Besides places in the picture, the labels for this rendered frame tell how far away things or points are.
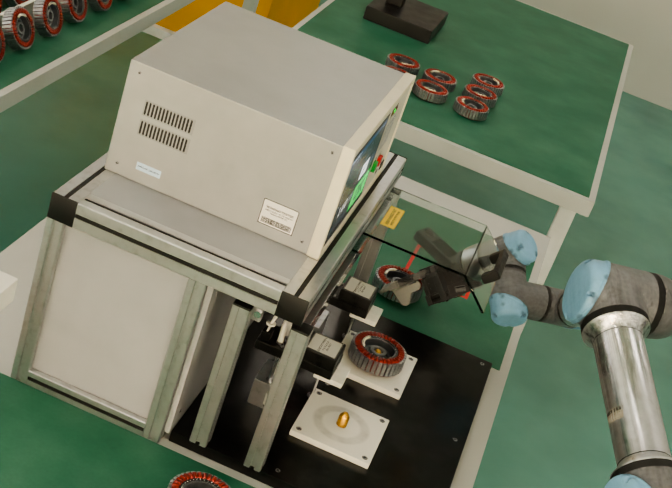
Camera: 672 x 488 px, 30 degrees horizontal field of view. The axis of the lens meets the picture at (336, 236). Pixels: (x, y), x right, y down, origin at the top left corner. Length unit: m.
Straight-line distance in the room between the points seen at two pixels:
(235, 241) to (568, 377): 2.46
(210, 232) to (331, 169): 0.22
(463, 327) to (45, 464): 1.08
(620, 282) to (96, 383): 0.90
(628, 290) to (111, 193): 0.88
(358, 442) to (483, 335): 0.62
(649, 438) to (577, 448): 1.96
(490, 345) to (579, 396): 1.53
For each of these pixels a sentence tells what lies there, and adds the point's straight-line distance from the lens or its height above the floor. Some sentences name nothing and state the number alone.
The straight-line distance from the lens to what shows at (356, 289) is 2.40.
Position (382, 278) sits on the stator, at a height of 0.79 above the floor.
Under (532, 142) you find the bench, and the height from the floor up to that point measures 0.75.
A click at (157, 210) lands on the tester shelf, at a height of 1.11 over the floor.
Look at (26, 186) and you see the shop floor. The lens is 4.35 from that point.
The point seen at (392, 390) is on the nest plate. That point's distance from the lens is 2.41.
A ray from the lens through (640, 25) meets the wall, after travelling 7.38.
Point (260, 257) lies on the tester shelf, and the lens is 1.99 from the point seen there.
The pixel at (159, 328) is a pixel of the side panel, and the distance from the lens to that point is 2.05.
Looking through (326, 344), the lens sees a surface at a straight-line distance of 2.20.
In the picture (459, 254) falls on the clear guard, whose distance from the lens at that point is 2.34.
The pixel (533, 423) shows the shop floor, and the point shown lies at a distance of 4.01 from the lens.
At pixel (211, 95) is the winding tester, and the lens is 2.00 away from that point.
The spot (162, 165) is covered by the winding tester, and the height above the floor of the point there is 1.16.
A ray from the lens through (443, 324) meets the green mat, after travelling 2.75.
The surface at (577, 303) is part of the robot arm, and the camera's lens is 2.18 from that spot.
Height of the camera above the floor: 2.08
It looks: 27 degrees down
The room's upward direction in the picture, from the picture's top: 20 degrees clockwise
